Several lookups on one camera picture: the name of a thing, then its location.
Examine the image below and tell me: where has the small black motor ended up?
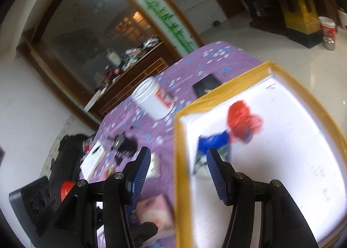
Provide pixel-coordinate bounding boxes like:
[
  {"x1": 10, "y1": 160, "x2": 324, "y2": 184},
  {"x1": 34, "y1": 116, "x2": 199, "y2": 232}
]
[{"x1": 107, "y1": 129, "x2": 138, "y2": 166}]

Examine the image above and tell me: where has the lemon print tissue pack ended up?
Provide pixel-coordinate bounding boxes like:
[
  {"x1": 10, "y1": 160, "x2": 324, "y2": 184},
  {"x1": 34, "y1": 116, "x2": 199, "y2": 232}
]
[{"x1": 146, "y1": 153, "x2": 160, "y2": 178}]

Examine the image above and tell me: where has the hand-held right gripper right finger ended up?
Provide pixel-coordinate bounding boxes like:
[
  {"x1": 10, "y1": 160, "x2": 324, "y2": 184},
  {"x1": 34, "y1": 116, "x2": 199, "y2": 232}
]
[{"x1": 206, "y1": 147, "x2": 319, "y2": 248}]

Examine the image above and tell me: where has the black phone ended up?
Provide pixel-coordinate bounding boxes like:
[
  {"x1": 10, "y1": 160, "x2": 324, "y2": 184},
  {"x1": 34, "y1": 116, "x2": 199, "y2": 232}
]
[{"x1": 192, "y1": 73, "x2": 221, "y2": 99}]

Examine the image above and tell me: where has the blue packet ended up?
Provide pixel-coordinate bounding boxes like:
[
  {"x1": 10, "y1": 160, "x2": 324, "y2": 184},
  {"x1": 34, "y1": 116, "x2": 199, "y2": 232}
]
[{"x1": 192, "y1": 131, "x2": 232, "y2": 175}]

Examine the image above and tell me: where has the wooden staircase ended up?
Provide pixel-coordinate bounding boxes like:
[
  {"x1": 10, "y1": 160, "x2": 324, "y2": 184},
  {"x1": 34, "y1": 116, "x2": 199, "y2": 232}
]
[{"x1": 249, "y1": 0, "x2": 288, "y2": 34}]

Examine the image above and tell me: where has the gold pillar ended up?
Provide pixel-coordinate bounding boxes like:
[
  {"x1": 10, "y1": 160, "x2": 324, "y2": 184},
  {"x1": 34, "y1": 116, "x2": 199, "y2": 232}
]
[{"x1": 271, "y1": 0, "x2": 323, "y2": 48}]

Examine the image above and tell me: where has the pile of assorted clutter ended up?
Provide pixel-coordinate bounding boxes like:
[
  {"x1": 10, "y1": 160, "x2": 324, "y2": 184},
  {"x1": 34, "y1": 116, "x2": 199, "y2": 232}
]
[{"x1": 103, "y1": 35, "x2": 160, "y2": 86}]

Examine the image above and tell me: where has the black bag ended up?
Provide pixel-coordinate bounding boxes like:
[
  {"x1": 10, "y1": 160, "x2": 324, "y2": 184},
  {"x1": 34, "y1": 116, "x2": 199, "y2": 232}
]
[{"x1": 50, "y1": 134, "x2": 94, "y2": 183}]

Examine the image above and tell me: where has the white bucket red label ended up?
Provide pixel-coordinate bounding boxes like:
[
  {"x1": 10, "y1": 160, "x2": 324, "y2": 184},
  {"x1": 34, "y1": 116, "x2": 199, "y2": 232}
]
[{"x1": 318, "y1": 16, "x2": 337, "y2": 51}]

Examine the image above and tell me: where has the pink packet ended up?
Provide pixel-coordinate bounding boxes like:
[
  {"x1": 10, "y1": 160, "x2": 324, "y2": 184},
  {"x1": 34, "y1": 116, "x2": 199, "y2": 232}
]
[{"x1": 136, "y1": 194, "x2": 175, "y2": 231}]

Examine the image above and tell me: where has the bamboo painted pillar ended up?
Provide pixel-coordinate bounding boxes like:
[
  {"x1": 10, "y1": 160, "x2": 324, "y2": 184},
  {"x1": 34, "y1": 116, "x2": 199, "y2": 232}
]
[{"x1": 100, "y1": 0, "x2": 205, "y2": 56}]

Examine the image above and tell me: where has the black device with buttons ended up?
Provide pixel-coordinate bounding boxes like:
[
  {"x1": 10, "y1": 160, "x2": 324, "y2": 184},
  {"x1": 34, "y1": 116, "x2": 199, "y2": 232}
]
[{"x1": 8, "y1": 178, "x2": 64, "y2": 238}]

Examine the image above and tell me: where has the white plastic jar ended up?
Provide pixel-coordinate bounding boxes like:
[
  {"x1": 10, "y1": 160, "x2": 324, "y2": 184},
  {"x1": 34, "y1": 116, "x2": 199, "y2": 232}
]
[{"x1": 131, "y1": 77, "x2": 175, "y2": 121}]

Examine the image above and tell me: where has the purple floral tablecloth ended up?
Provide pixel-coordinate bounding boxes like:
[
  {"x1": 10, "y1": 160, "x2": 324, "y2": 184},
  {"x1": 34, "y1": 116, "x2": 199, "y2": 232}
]
[{"x1": 79, "y1": 41, "x2": 267, "y2": 248}]

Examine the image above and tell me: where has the white foam box yellow tape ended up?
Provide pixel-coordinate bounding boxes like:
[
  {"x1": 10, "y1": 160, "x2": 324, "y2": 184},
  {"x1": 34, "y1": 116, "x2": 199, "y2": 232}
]
[{"x1": 173, "y1": 61, "x2": 347, "y2": 248}]

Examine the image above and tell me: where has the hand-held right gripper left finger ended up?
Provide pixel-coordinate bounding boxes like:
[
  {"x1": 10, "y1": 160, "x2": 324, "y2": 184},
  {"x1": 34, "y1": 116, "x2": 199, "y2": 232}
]
[{"x1": 41, "y1": 146, "x2": 159, "y2": 248}]

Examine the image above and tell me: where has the red round cap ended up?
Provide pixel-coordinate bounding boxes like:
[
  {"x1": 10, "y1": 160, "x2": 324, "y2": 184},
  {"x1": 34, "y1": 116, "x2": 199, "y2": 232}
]
[{"x1": 60, "y1": 181, "x2": 78, "y2": 202}]

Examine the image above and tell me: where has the wooden cabinet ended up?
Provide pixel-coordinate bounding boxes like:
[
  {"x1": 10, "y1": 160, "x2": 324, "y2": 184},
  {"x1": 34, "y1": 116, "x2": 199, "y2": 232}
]
[{"x1": 85, "y1": 41, "x2": 177, "y2": 121}]

